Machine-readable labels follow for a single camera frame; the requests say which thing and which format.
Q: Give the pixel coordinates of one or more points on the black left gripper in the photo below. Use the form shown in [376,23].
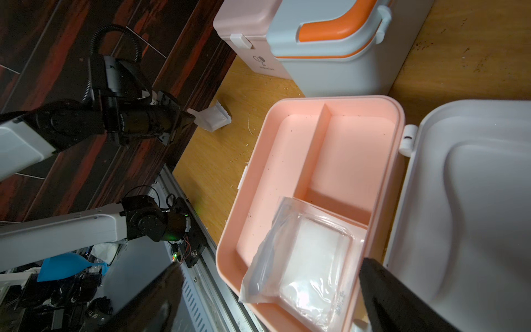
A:
[128,120]

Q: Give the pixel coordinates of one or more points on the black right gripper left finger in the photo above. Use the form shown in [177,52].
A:
[154,308]

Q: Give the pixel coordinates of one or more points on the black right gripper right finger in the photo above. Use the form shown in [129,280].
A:
[391,306]

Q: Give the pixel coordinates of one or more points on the gauze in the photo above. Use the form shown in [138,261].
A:
[307,265]

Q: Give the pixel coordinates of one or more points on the white pink first aid box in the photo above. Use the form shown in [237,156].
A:
[446,203]

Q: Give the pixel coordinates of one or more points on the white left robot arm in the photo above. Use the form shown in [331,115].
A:
[72,133]

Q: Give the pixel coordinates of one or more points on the blue plastic funnel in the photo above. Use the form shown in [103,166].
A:
[64,266]

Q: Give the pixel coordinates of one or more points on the pink medicine chest box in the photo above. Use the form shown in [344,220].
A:
[243,25]

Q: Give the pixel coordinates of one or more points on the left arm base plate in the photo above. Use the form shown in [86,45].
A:
[197,239]

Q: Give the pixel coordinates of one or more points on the white orange handled box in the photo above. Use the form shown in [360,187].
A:
[345,48]

